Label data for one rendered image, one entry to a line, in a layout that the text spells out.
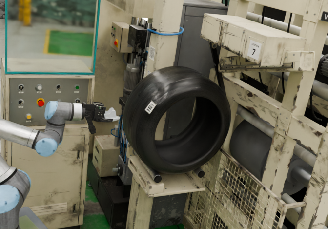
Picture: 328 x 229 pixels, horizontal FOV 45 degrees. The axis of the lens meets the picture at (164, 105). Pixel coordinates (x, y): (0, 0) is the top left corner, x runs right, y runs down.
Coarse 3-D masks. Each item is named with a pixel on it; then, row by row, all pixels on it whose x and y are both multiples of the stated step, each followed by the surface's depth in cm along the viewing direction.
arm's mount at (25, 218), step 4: (24, 216) 218; (20, 220) 215; (24, 220) 215; (28, 220) 215; (20, 224) 212; (24, 224) 212; (28, 224) 212; (32, 224) 213; (20, 228) 209; (24, 228) 209; (28, 228) 209; (32, 228) 210; (36, 228) 210
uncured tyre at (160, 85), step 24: (168, 72) 218; (192, 72) 219; (144, 96) 210; (168, 96) 204; (192, 96) 209; (216, 96) 216; (144, 120) 206; (192, 120) 254; (216, 120) 244; (144, 144) 210; (168, 144) 251; (192, 144) 253; (216, 144) 228; (168, 168) 222; (192, 168) 229
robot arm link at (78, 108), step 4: (76, 104) 197; (80, 104) 198; (76, 108) 196; (80, 108) 196; (76, 112) 195; (80, 112) 196; (76, 116) 196; (80, 116) 197; (72, 120) 197; (76, 120) 198; (80, 120) 199
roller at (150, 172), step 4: (140, 160) 240; (144, 164) 235; (148, 168) 230; (148, 172) 229; (152, 172) 226; (156, 172) 225; (152, 176) 224; (156, 176) 222; (160, 176) 223; (156, 180) 222; (160, 180) 223
